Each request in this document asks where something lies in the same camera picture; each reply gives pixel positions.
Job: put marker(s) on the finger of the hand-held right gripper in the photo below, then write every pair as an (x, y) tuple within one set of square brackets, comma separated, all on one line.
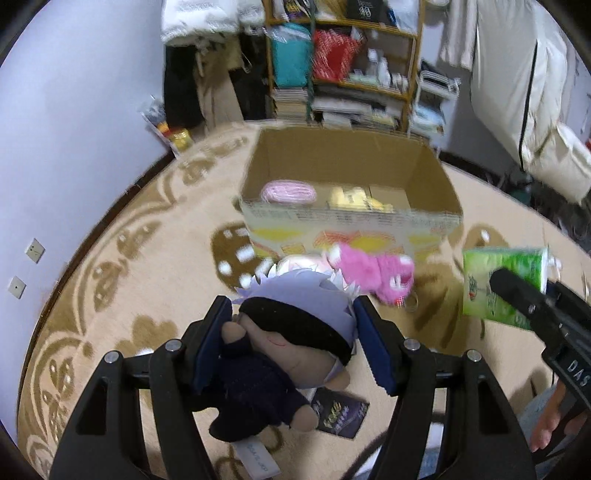
[(517, 288)]

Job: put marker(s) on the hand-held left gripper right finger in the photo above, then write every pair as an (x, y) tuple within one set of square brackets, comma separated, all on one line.
[(376, 350)]

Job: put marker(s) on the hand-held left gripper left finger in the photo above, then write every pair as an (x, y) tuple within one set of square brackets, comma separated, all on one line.
[(210, 344)]

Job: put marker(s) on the green tissue pack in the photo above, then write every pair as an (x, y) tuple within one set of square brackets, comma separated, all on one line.
[(503, 286)]

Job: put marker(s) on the white-haired plush doll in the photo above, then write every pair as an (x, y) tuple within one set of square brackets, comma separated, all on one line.
[(272, 337)]

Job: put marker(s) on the cardboard box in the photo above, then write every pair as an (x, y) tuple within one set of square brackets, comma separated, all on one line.
[(341, 194)]

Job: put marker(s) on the person's right hand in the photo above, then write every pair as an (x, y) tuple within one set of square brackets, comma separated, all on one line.
[(551, 417)]

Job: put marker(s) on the dark printed card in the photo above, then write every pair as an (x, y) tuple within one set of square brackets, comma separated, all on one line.
[(339, 414)]

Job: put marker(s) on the beige patterned rug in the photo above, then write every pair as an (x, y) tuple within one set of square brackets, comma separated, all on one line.
[(152, 258)]

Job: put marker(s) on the white pink plush toy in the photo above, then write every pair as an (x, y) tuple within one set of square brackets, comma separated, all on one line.
[(300, 263)]

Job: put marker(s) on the yellow plush toy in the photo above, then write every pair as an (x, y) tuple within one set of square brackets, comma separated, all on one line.
[(355, 199)]

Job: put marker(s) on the pink striped plush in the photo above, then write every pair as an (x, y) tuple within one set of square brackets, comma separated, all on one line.
[(288, 192)]

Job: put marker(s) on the box of small bottles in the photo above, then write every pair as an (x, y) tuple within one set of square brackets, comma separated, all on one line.
[(168, 127)]

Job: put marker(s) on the stack of books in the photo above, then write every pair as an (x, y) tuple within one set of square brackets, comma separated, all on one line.
[(291, 104)]

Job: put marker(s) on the black hanging clothes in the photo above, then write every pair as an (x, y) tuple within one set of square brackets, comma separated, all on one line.
[(182, 87)]

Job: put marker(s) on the wooden shelf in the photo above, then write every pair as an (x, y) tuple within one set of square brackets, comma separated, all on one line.
[(344, 60)]

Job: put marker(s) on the red patterned bag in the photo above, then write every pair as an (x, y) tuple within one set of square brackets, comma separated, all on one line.
[(334, 57)]

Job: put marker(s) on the teal bag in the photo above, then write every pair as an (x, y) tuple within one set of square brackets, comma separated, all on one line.
[(290, 57)]

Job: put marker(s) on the white fluffy coat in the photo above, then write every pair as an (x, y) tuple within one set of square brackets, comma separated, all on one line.
[(198, 18)]

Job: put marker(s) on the white wall socket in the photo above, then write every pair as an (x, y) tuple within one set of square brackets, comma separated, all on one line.
[(34, 250), (16, 287)]

